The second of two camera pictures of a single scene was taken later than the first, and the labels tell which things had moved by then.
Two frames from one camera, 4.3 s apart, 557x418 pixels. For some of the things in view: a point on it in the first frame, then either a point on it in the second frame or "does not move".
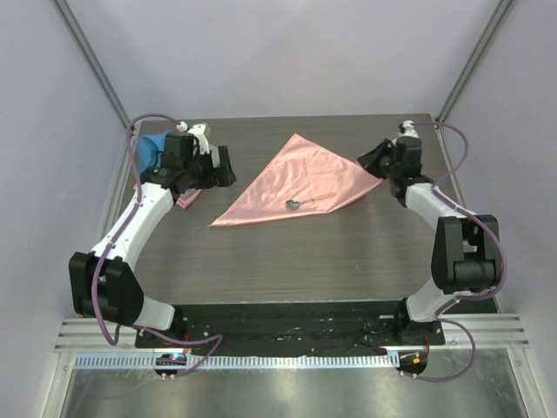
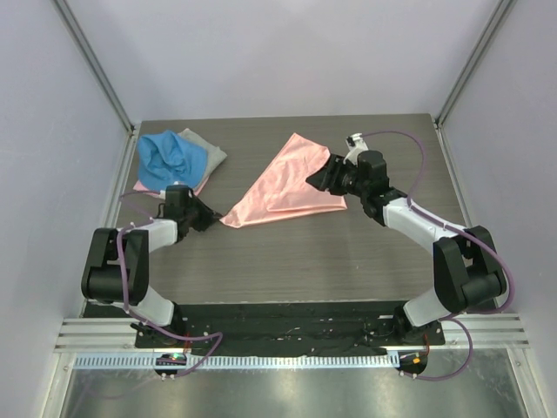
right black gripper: x=370 y=160 to x=332 y=171
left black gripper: x=225 y=176 to x=208 y=215
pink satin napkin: x=299 y=171 does not move
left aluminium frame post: x=65 y=10 does not move
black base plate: x=291 y=326 does not move
